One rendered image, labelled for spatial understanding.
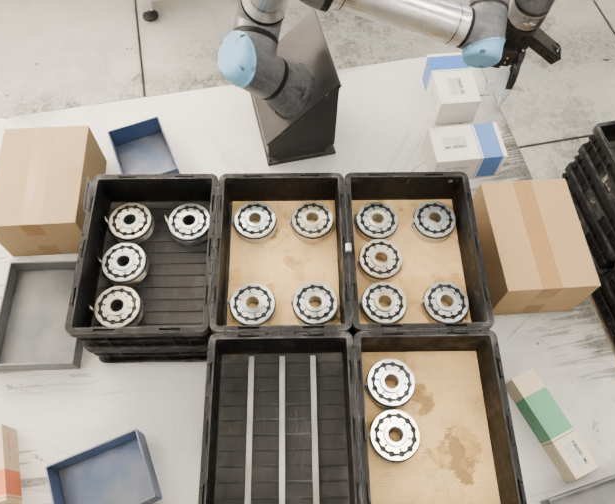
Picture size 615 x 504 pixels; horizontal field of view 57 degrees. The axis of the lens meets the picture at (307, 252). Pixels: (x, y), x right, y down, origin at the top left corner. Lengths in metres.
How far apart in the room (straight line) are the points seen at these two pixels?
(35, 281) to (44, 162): 0.31
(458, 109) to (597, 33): 1.76
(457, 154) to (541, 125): 1.30
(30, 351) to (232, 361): 0.53
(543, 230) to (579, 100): 1.65
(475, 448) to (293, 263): 0.57
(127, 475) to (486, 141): 1.25
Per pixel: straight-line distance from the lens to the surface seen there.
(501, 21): 1.20
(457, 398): 1.29
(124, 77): 2.98
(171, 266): 1.38
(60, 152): 1.61
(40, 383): 1.52
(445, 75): 1.82
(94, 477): 1.42
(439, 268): 1.39
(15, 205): 1.56
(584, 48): 3.33
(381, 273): 1.32
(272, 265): 1.35
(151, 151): 1.74
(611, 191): 2.10
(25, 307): 1.60
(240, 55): 1.41
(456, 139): 1.66
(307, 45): 1.61
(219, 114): 1.79
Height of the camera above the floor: 2.05
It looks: 63 degrees down
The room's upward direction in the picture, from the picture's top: 2 degrees clockwise
